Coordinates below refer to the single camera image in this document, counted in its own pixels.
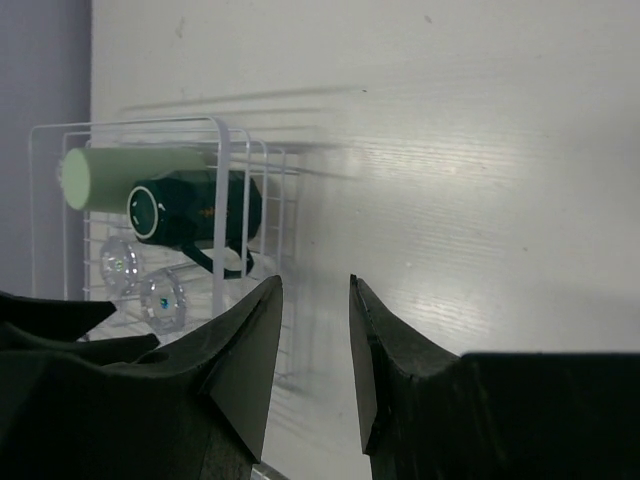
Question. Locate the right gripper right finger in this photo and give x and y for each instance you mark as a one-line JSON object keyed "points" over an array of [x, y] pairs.
{"points": [[426, 413]]}

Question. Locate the large clear glass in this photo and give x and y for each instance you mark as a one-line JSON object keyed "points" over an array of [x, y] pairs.
{"points": [[163, 302], [120, 265]]}

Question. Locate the light green plastic cup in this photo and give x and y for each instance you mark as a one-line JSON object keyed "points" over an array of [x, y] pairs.
{"points": [[100, 179]]}

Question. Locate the dark green ceramic mug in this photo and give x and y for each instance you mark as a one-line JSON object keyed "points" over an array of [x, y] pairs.
{"points": [[178, 210]]}

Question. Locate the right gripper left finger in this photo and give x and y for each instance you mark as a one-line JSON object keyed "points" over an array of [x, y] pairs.
{"points": [[132, 407]]}

